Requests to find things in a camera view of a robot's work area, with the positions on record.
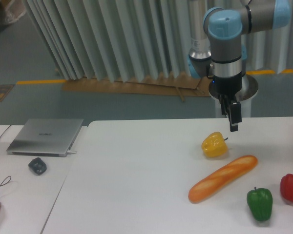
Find yellow toy bell pepper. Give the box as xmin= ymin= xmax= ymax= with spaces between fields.
xmin=201 ymin=132 xmax=228 ymax=158

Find white usb plug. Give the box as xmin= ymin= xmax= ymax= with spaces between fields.
xmin=67 ymin=150 xmax=77 ymax=155

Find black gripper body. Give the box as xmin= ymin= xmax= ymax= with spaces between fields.
xmin=212 ymin=75 xmax=242 ymax=97

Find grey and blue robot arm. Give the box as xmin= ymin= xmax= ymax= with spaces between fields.
xmin=188 ymin=0 xmax=291 ymax=132

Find green toy bell pepper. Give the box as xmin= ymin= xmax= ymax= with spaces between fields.
xmin=247 ymin=187 xmax=273 ymax=222

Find pale green folding screen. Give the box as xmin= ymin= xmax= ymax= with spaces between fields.
xmin=21 ymin=0 xmax=293 ymax=81

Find red toy bell pepper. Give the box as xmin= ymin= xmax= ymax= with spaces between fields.
xmin=280 ymin=174 xmax=293 ymax=203

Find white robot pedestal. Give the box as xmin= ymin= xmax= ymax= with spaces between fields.
xmin=209 ymin=74 xmax=258 ymax=118

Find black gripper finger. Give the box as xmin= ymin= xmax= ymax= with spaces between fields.
xmin=219 ymin=95 xmax=228 ymax=117
xmin=226 ymin=99 xmax=241 ymax=132

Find flat brown cardboard sheet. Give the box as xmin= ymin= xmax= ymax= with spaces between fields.
xmin=62 ymin=72 xmax=211 ymax=101

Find orange toy baguette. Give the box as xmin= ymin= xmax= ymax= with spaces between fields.
xmin=188 ymin=155 xmax=258 ymax=203

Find silver closed laptop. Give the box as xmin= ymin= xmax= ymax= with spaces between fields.
xmin=6 ymin=118 xmax=83 ymax=156

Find white side table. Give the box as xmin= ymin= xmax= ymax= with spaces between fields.
xmin=0 ymin=125 xmax=87 ymax=234

